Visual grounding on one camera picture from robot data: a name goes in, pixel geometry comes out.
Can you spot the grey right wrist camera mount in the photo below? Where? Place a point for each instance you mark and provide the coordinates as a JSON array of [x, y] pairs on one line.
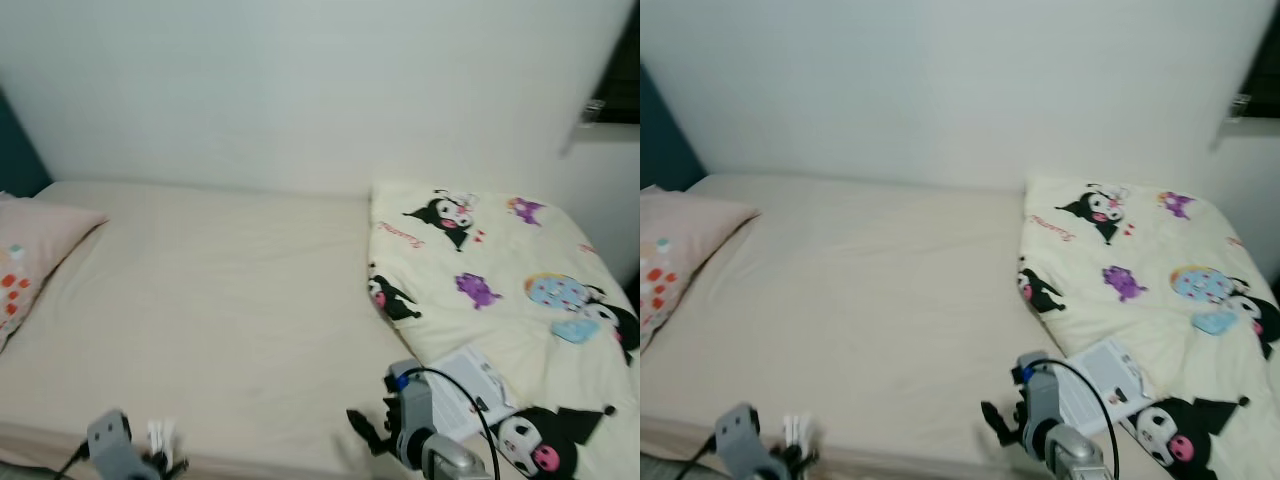
[[1045, 400], [415, 410]]

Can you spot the beige sheeted bed mattress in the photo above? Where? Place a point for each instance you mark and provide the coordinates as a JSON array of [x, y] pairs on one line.
[[880, 300], [220, 300]]

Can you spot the white plastic wrapper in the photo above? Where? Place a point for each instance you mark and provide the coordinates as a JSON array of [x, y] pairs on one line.
[[160, 435], [797, 430]]

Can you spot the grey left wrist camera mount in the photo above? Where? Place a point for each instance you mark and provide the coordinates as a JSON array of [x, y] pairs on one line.
[[740, 430], [110, 435]]

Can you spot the cream cartoon print quilt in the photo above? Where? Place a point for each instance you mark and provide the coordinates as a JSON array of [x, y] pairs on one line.
[[1150, 240], [500, 250]]

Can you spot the white printed booklet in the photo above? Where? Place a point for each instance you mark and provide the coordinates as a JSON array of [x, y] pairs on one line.
[[455, 400], [1095, 385]]

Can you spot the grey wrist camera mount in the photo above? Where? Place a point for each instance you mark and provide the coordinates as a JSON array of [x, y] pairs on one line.
[[1045, 400], [110, 435], [415, 410], [740, 430]]

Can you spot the teal upholstered headboard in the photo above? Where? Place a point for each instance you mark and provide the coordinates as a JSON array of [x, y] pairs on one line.
[[660, 140], [15, 160]]

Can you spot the pink dotted pillow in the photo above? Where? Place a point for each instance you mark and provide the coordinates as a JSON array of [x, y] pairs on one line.
[[690, 230], [40, 240]]

